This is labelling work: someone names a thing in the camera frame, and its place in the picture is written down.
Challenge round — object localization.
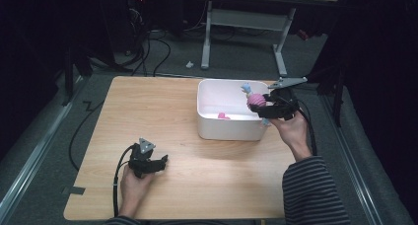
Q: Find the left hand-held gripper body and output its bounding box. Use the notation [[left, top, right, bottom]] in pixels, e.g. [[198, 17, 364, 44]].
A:
[[127, 137, 166, 180]]

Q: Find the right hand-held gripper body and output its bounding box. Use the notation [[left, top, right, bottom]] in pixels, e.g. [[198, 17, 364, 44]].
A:
[[267, 76, 309, 121]]

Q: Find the pink studded ball toy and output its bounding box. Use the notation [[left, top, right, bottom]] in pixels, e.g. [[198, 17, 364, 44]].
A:
[[241, 82, 272, 127]]

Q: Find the white plastic bin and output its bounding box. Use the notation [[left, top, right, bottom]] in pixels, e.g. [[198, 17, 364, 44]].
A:
[[196, 78, 271, 142]]

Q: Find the person's left hand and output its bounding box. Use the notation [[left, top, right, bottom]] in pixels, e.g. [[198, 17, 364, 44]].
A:
[[118, 166, 156, 217]]

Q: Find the person's right hand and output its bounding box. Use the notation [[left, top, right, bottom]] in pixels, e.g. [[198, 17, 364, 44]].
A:
[[268, 110, 314, 163]]

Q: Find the black stand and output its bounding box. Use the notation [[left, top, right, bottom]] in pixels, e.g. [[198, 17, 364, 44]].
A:
[[60, 45, 95, 107], [315, 61, 347, 128]]

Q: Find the grey tape strip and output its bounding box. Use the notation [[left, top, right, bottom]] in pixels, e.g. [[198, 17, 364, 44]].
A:
[[61, 186, 87, 196]]

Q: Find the left hand-held gripper cable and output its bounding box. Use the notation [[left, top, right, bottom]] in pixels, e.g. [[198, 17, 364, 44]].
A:
[[111, 144, 136, 218]]

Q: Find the hand-held gripper cable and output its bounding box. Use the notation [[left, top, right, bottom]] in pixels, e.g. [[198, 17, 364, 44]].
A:
[[282, 96, 318, 156], [111, 144, 136, 218]]

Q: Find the right hand-held gripper cable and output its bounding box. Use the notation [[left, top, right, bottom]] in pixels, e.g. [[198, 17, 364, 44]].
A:
[[282, 96, 318, 156]]

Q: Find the black floor cable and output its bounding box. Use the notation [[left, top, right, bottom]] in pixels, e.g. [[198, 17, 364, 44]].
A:
[[68, 100, 106, 172]]

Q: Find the desk with white frame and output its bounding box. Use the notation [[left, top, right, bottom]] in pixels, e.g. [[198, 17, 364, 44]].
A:
[[199, 0, 340, 78]]

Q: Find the metal floor rail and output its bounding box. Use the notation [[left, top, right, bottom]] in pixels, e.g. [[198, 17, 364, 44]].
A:
[[0, 76, 87, 221], [319, 93, 386, 225]]

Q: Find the bundle of black cables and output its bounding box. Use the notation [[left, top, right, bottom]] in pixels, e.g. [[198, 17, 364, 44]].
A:
[[123, 7, 173, 77]]

